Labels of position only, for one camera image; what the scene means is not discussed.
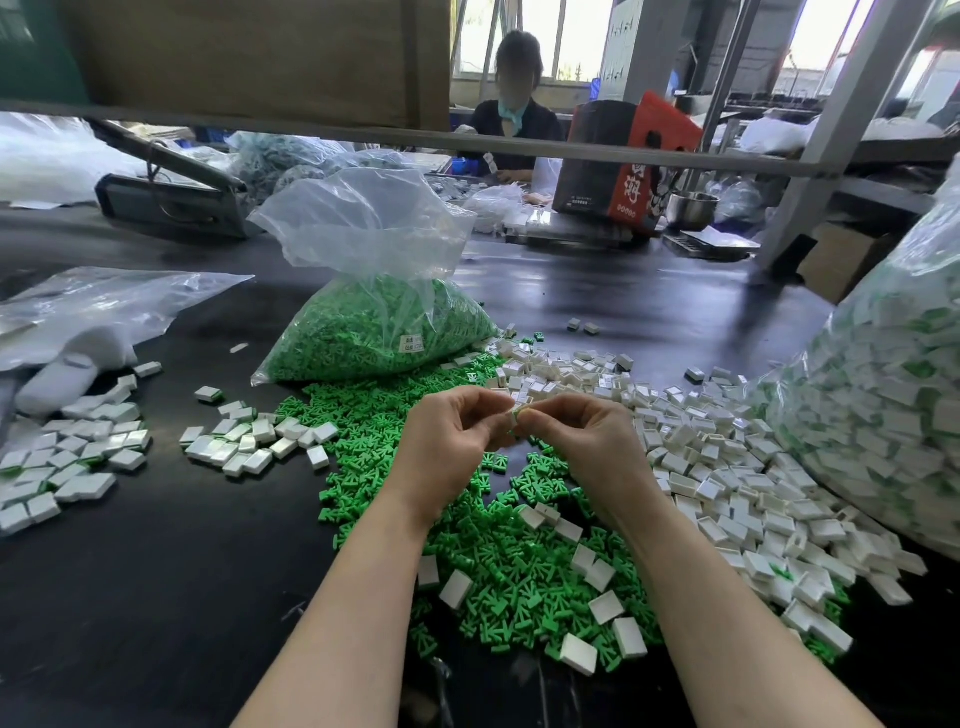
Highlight person's left hand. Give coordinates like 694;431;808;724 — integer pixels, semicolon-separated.
382;387;521;521

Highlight person's right hand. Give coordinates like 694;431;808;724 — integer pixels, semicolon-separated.
519;393;663;530

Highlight pile of green parts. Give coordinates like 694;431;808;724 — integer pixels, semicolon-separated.
276;354;851;669

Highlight pile of white plastic caps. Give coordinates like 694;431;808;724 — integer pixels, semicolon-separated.
417;330;932;677

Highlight pile of assembled white pieces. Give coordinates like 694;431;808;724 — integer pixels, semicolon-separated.
0;360;162;537

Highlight person's right forearm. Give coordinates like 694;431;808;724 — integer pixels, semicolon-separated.
615;498;884;728

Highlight person's left forearm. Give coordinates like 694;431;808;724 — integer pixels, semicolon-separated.
232;498;444;728

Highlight bag of green clips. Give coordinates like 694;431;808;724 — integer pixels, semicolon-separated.
249;168;498;387

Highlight clear bag of pale parts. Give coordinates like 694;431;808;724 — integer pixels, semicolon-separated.
226;132;452;204

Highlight large bag of white caps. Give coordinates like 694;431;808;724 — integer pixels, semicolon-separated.
762;157;960;563

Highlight white paper sheets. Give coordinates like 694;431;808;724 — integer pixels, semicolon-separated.
664;225;761;261

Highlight crumpled white plastic bag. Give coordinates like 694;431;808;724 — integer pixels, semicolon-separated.
465;184;536;237

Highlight metal bowl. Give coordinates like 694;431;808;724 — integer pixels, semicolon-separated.
666;192;719;234

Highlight black and red box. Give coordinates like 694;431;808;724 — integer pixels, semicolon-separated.
552;93;704;236

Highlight cardboard box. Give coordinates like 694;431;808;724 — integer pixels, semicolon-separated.
795;225;899;306

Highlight black table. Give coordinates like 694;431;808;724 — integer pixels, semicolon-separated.
0;154;960;728

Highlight empty clear plastic bag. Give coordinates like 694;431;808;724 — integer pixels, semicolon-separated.
0;267;254;416

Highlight white bags on shelf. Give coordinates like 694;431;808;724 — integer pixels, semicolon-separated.
736;117;944;158

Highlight brown board panel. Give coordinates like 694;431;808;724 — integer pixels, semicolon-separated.
0;0;452;131

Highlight white plastic sheet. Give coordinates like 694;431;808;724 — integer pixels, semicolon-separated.
0;114;143;209

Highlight grey metal shelf frame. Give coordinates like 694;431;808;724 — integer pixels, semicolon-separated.
0;0;960;281

